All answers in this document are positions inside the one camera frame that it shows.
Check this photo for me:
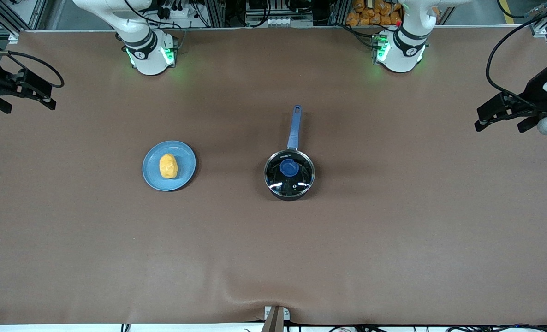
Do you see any black pot with blue handle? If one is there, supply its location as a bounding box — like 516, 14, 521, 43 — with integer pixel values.
264, 105, 316, 202

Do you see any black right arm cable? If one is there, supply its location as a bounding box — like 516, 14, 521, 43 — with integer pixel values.
0, 50, 65, 88

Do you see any bag of orange items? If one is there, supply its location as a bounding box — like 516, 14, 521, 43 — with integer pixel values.
346, 0, 403, 27

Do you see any glass lid with blue knob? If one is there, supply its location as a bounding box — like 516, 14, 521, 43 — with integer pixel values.
265, 150, 315, 198

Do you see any brown table mat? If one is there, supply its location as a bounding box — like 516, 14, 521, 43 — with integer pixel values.
0, 25, 547, 326

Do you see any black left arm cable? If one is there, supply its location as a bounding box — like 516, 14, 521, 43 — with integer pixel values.
486, 2, 547, 111

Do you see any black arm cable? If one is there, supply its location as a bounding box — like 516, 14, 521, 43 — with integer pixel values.
486, 2, 547, 111
0, 50, 65, 88

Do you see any white terminal strip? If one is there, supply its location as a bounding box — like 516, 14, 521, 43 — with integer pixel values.
247, 16, 314, 27

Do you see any yellow potato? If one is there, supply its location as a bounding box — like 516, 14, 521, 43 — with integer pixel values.
159, 154, 179, 179

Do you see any blue round plate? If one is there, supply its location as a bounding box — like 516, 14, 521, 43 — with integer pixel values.
142, 140, 197, 192

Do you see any white power strip with plugs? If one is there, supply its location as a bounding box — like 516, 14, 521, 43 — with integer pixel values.
156, 0, 200, 20

